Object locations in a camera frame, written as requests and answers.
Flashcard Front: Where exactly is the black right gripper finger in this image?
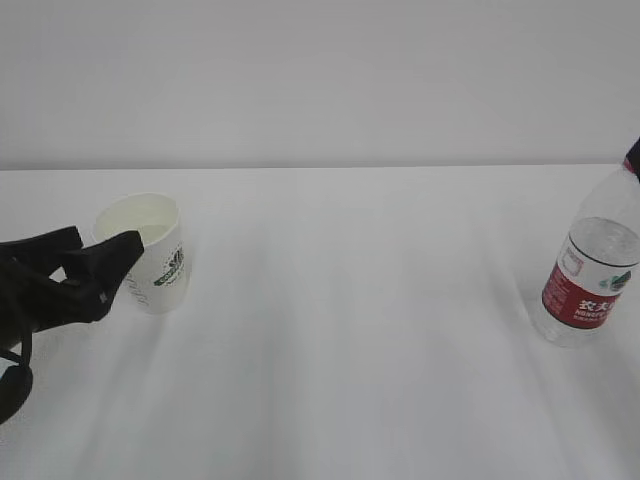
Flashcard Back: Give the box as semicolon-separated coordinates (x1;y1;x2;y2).
624;139;640;180

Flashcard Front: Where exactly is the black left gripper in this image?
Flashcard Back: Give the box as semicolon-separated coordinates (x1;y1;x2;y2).
1;226;144;349

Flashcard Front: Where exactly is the white paper cup green logo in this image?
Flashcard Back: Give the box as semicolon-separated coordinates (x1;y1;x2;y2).
92;192;188;315

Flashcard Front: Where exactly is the clear Nongfu Spring water bottle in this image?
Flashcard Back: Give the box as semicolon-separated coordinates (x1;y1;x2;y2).
532;155;639;347

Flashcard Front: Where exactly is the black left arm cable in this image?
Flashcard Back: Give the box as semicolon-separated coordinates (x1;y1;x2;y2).
0;319;37;426

